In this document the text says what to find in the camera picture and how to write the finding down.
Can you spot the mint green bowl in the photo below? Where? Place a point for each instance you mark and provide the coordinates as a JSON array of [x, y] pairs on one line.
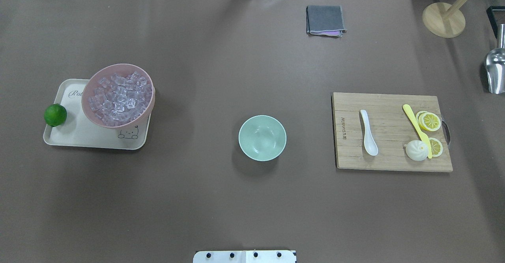
[[262, 138]]

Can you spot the white ceramic spoon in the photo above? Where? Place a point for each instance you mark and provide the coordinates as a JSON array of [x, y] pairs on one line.
[[369, 143]]

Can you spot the pink bowl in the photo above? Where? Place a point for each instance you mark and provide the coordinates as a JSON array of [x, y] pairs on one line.
[[94, 115]]

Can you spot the pile of clear ice cubes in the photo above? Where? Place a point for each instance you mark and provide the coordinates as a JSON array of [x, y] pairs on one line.
[[120, 97]]

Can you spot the metal ice scoop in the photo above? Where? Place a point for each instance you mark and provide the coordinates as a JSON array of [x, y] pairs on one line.
[[495, 64]]

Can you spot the wooden cutting board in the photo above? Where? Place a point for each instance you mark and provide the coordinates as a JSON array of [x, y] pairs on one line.
[[390, 128]]

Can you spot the grey folded cloth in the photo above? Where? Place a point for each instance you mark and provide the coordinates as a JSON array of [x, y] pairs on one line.
[[325, 21]]

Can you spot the yellow plastic knife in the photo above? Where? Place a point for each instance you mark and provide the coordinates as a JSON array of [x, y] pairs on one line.
[[422, 136]]

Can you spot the white steamed bun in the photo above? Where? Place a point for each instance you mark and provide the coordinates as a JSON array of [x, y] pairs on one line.
[[417, 150]]

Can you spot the cream rabbit serving tray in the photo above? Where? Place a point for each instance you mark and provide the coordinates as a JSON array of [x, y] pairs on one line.
[[78, 131]]

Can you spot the upper lemon slice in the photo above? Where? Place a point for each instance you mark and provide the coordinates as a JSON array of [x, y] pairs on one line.
[[428, 121]]

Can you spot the lemon slice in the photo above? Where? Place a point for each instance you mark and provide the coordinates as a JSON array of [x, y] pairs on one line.
[[428, 121], [436, 147]]

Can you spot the lower lemon slice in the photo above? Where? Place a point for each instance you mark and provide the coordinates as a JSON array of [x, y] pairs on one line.
[[436, 147]]

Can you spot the green lime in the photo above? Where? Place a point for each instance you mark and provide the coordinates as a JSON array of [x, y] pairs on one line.
[[55, 115]]

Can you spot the wooden mug tree stand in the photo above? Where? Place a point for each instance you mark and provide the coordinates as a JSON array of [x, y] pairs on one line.
[[445, 20]]

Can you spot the dark tray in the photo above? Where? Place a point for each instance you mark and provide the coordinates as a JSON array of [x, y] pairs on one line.
[[496, 16]]

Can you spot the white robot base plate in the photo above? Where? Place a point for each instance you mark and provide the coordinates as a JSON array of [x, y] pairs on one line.
[[245, 256]]

